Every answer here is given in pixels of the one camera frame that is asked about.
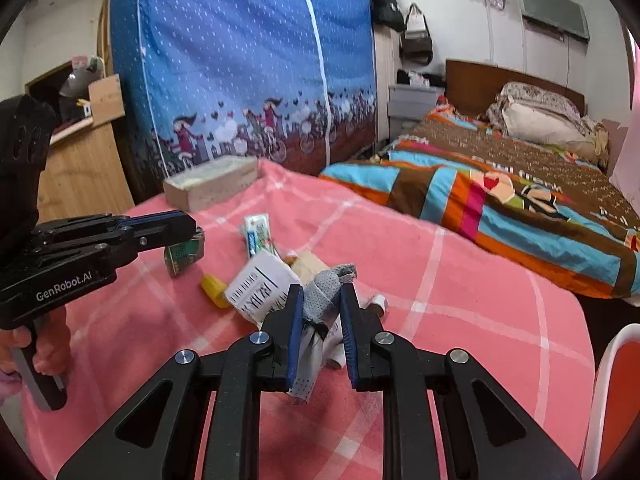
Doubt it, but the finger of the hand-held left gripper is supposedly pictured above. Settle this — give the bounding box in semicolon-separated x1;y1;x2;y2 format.
31;211;188;241
30;215;199;281

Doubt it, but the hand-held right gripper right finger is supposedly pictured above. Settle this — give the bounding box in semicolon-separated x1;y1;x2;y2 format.
339;282;584;480

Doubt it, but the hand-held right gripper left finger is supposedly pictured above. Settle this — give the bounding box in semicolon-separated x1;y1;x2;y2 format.
55;283;306;480

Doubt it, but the green printed packet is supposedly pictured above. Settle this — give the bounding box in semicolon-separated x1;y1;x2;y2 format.
162;227;206;279

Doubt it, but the small white paper roll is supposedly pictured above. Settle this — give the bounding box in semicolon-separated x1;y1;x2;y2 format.
360;294;389;319

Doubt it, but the grey mesh cloth scrap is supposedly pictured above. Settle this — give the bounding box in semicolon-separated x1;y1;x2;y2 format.
287;262;359;406

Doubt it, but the white labelled packet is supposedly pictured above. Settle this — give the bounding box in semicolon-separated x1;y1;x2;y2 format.
223;251;301;326

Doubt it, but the tan cardboard piece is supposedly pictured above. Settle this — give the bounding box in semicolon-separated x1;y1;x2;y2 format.
285;252;331;286

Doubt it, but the yellow plastic cap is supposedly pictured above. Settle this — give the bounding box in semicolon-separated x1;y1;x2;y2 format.
201;274;229;309

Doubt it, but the white green tube wrapper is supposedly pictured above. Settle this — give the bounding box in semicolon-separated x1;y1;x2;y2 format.
242;213;276;261

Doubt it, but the person's left hand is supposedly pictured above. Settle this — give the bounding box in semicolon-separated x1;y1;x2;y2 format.
0;305;70;378

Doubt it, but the grey stone brick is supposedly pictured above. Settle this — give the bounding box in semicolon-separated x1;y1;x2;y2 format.
163;156;259;212

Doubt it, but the pink plaid blanket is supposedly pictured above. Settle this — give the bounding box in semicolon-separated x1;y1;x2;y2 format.
20;160;596;480

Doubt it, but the light wooden desk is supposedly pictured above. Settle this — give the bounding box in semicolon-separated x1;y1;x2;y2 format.
37;115;136;222

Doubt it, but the plain wooden board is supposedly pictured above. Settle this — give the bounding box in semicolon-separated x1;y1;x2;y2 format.
88;74;126;126

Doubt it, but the grey stuffed toy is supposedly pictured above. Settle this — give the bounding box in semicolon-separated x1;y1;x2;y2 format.
57;55;106;111

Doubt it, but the blue printed fabric wardrobe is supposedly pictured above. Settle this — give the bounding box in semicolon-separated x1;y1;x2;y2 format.
109;0;379;196

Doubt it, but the colourful patchwork bed cover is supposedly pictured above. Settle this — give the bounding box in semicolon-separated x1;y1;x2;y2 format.
320;105;640;301

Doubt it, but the grey nightstand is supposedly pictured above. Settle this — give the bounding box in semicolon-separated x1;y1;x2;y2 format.
387;84;447;124

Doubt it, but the red white plastic chair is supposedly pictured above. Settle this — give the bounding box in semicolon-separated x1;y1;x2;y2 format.
580;323;640;480

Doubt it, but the brown wooden headboard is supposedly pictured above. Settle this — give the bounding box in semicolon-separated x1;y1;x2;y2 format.
445;58;586;121

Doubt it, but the white pillow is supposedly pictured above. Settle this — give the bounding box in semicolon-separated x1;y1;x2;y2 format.
487;81;582;126

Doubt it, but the brown handbag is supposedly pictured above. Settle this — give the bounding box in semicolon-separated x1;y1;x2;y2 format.
400;3;434;66

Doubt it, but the black handbag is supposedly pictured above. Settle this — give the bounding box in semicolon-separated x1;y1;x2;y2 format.
371;0;405;32

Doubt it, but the pink curtain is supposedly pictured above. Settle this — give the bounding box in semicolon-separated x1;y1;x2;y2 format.
607;42;640;203

